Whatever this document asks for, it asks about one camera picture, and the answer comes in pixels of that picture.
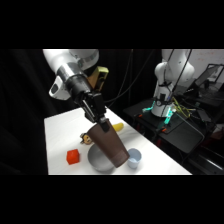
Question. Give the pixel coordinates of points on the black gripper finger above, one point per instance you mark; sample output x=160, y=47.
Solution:
x=106, y=124

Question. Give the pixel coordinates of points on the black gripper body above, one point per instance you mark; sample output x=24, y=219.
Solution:
x=90, y=103

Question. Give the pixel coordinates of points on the brown plastic cup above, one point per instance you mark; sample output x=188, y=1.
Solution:
x=110, y=146

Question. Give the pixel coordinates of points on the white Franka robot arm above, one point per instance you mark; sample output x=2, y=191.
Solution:
x=61, y=63

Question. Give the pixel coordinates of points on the grey bowl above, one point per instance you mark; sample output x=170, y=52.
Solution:
x=98, y=161

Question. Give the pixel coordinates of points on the light blue cup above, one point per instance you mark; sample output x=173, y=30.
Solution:
x=134, y=159

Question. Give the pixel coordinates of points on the yellow toy banana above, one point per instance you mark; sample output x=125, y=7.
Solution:
x=118, y=127

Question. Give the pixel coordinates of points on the brown plush toy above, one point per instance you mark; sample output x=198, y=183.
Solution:
x=85, y=139

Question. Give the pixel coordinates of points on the orange cube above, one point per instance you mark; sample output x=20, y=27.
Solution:
x=73, y=157

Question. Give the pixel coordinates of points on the green light strip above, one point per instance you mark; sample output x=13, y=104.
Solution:
x=167, y=116

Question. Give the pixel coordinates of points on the black curtain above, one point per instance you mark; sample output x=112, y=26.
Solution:
x=23, y=100

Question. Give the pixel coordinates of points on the black robot stand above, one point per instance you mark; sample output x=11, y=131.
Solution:
x=180, y=133

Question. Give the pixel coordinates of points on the black laptop screen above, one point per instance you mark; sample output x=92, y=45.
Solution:
x=209, y=76

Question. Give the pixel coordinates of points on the tan wrist camera box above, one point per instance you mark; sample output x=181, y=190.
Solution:
x=99, y=77

